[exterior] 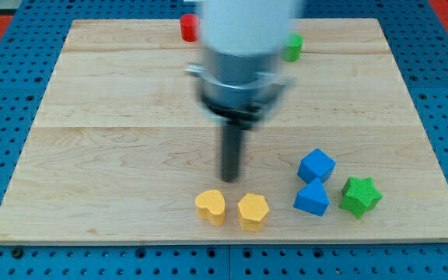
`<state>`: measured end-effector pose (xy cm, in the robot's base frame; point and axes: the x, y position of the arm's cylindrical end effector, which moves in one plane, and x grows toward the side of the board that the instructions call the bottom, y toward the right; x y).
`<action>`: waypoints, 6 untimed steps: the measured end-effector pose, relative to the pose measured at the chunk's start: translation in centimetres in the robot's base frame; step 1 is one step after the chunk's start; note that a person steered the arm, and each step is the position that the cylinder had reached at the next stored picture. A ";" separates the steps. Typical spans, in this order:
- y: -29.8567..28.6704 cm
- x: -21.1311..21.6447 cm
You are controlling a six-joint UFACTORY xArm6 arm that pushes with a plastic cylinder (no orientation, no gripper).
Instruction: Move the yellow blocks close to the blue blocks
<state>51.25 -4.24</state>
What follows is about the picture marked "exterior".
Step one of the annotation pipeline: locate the yellow heart block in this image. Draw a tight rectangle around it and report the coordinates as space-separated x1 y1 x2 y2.
194 190 226 226

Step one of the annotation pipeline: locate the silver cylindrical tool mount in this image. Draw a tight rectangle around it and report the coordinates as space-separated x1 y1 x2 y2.
186 47 292 129

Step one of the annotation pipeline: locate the yellow hexagon block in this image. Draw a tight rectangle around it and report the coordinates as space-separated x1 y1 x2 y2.
237 193 270 232

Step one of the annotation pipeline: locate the green star block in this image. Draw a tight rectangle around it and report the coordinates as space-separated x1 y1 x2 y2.
339 177 383 219

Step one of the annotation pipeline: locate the wooden board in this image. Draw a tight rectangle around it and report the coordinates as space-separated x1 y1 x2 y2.
0 19 448 246

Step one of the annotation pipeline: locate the blue triangle block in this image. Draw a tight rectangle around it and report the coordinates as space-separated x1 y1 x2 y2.
293 178 330 216

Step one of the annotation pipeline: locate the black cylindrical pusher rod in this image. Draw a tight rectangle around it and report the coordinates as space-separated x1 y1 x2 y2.
220 123 243 182

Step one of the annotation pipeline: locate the green cylinder block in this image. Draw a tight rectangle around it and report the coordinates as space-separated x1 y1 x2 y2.
282 33 303 62

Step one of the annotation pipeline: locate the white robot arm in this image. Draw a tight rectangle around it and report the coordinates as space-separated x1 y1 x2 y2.
187 0 299 182

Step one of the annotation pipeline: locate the red cylinder block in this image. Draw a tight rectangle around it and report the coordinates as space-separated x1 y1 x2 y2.
180 14 200 42

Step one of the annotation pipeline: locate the blue cube block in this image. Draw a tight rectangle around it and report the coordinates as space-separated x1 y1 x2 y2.
297 148 336 184

